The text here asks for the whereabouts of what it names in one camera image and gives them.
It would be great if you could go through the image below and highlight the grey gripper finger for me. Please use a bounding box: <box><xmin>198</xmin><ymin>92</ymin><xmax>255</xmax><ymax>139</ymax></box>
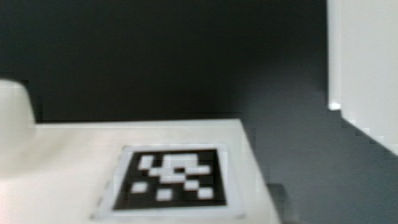
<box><xmin>0</xmin><ymin>79</ymin><xmax>35</xmax><ymax>178</ymax></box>

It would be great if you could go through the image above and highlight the white front drawer tray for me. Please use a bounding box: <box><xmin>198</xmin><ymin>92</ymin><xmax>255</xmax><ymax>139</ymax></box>
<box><xmin>0</xmin><ymin>120</ymin><xmax>280</xmax><ymax>224</ymax></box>

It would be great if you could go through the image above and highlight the white drawer cabinet box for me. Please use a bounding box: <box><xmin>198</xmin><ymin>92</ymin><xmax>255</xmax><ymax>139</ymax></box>
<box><xmin>326</xmin><ymin>0</ymin><xmax>398</xmax><ymax>155</ymax></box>

